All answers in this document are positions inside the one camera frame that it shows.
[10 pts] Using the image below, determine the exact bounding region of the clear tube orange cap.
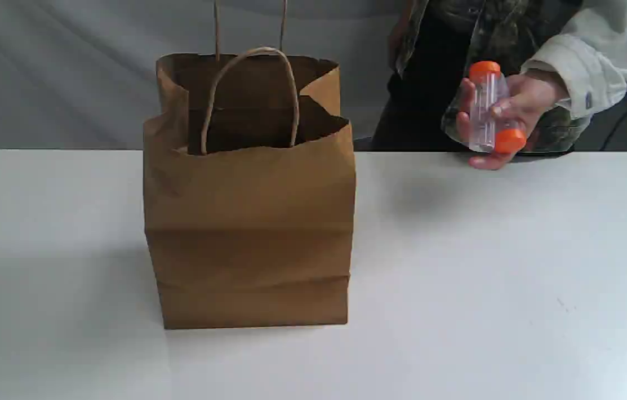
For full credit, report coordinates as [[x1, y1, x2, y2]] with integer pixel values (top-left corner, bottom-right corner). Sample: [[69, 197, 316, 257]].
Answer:
[[468, 61, 512, 153], [481, 106, 527, 154]]

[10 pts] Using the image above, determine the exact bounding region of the person's torso camouflage jacket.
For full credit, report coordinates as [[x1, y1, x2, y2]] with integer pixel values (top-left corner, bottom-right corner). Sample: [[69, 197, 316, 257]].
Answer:
[[370, 1, 583, 152]]

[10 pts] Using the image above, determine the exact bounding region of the person's left forearm white sleeve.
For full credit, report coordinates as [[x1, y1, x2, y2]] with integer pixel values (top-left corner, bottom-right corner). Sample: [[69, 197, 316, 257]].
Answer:
[[521, 1, 627, 119]]

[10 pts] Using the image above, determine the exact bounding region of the brown paper bag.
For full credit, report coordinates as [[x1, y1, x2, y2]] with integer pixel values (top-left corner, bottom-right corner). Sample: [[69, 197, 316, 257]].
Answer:
[[143, 0, 356, 330]]

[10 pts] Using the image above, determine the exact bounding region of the person's left hand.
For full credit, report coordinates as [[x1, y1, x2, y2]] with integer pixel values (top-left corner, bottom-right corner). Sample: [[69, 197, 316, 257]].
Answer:
[[456, 70, 569, 138]]

